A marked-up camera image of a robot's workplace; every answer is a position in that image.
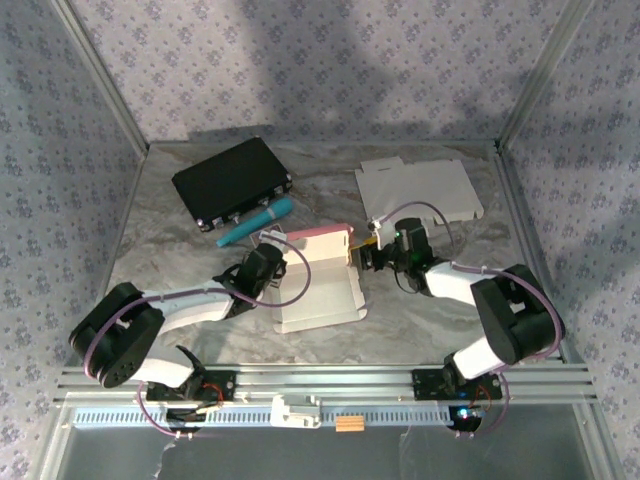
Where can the white cardboard box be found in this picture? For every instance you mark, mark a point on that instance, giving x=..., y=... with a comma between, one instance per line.
x=415, y=185

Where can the pink paper box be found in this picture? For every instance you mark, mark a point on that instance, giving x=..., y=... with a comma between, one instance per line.
x=320, y=295

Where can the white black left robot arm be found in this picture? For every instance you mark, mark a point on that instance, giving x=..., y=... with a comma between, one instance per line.
x=190, y=305

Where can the printed booklet with Chinese text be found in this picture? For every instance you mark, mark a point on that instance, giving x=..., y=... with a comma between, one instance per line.
x=270, y=232

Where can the teal toy microphone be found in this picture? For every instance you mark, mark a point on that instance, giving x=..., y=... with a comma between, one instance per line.
x=260, y=220

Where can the black ribbed metal case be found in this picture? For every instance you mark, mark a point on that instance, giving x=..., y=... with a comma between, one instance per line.
x=230, y=180

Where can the aluminium table edge bar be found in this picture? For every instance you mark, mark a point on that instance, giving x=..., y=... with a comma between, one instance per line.
x=525, y=220

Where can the black controller board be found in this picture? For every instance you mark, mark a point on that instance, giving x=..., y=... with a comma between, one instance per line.
x=185, y=415
x=467, y=417

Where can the small orange ribbed block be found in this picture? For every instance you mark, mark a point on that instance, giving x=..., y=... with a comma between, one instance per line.
x=350, y=425

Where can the grey metal plate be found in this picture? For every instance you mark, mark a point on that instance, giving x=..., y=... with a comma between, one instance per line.
x=300, y=455

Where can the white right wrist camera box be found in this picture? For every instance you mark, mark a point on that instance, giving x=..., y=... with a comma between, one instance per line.
x=384, y=232

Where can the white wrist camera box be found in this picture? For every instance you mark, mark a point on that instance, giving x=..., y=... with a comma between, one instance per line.
x=384, y=232
x=272, y=245

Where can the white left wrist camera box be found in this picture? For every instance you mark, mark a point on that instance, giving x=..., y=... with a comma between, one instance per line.
x=272, y=245

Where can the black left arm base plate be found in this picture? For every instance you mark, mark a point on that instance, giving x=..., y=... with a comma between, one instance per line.
x=220, y=387

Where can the aluminium mounting rail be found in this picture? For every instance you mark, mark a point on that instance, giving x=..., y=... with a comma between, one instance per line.
x=325, y=380

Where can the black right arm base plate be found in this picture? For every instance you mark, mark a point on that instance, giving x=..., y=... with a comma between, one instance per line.
x=425, y=385

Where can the white plastic bracket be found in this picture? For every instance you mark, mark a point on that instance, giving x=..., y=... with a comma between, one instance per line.
x=292, y=412

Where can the aluminium frame post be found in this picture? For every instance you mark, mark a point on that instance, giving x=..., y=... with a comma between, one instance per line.
x=542, y=70
x=104, y=80

